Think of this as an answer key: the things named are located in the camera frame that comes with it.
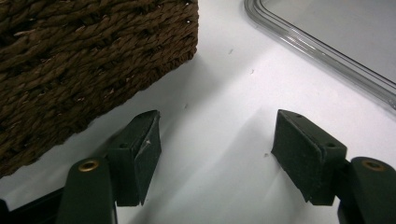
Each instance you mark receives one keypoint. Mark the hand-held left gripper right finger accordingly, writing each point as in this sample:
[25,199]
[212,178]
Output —
[308,155]

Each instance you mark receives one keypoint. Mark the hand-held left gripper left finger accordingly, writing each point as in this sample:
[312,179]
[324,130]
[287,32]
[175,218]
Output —
[134,161]

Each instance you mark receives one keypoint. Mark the brown wicker basket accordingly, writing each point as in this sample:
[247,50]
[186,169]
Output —
[77,62]

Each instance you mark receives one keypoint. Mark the clear plastic box lid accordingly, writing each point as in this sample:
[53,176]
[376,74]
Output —
[342,25]

